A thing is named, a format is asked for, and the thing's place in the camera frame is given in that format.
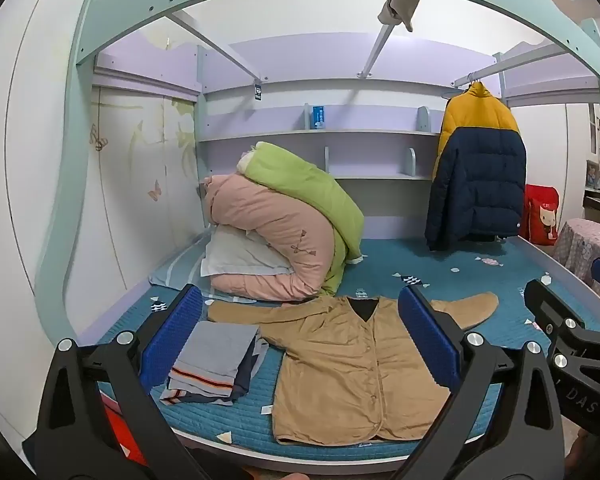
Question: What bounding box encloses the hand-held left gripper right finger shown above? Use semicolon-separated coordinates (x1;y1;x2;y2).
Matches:
390;285;567;480

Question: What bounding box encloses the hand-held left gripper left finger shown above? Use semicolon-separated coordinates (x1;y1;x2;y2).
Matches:
22;284;243;480

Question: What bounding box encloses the tan button-up jacket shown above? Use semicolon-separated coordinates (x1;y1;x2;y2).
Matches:
207;291;501;446

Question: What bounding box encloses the grey striped folded garment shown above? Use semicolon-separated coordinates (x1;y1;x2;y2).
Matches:
166;321;261;392

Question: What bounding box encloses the blue striped pillow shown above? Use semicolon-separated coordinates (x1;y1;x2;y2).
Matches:
147;240;217;289

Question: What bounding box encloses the light grey folded garment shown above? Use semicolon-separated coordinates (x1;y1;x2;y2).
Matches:
159;342;270;407

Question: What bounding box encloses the teal candy print bed sheet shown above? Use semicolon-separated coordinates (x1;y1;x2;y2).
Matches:
77;237;600;461

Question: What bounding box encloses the navy folded garment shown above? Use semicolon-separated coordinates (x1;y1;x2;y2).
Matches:
227;337;262;402

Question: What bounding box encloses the red cartoon bag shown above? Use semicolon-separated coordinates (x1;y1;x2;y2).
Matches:
518;184;561;247

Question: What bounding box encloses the white pillow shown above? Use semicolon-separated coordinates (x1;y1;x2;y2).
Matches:
201;224;297;281

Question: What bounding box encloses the pink quilt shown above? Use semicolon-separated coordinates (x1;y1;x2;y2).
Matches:
202;174;339;304

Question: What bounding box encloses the yellow and navy puffer jacket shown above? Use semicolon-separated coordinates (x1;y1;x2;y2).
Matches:
425;81;527;252

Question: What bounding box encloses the green quilt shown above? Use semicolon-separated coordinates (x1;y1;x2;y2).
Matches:
237;142;366;297

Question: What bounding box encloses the white wardrobe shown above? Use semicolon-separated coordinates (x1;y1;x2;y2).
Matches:
0;20;83;441

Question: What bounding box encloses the beige hanging cloth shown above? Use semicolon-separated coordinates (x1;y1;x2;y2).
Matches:
377;0;421;34

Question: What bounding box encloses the lavender wall shelf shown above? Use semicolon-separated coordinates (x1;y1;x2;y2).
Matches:
195;105;448;182

